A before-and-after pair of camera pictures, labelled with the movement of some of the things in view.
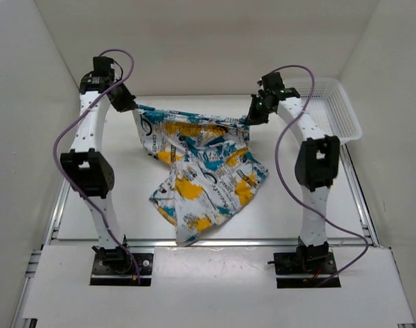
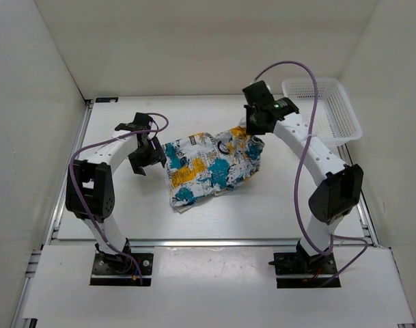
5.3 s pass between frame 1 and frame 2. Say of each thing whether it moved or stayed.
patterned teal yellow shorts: moved
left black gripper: moved
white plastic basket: stayed
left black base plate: stayed
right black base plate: stayed
